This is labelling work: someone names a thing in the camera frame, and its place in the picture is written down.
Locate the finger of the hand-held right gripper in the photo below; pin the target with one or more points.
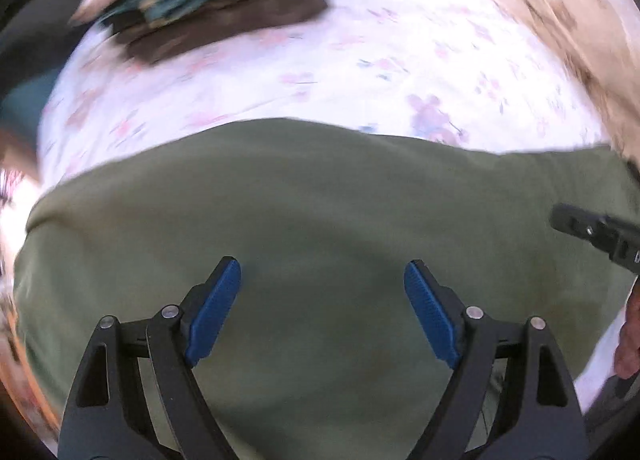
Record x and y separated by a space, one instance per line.
575 222

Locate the green pants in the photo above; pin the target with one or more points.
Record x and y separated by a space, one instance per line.
320 210

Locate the person's right hand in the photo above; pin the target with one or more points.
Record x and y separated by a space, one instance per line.
629 340

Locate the teal bed frame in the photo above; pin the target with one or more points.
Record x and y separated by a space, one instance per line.
25 95

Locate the white floral bed sheet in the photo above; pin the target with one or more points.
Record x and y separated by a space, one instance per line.
350 65

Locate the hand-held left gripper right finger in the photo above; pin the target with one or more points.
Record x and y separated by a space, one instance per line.
432 310

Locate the cream floral quilt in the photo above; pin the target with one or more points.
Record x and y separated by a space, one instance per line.
575 15

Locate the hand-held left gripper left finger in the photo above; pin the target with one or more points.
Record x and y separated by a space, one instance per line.
215 310

